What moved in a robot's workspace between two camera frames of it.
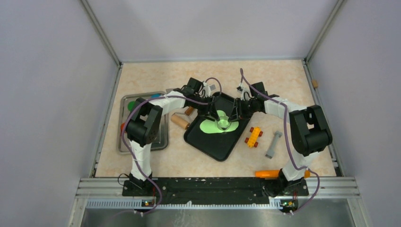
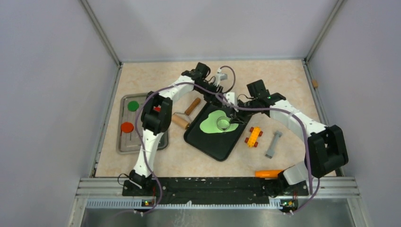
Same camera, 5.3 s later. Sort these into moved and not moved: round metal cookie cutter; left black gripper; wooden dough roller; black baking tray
Moved: left black gripper
Not moved: round metal cookie cutter; wooden dough roller; black baking tray
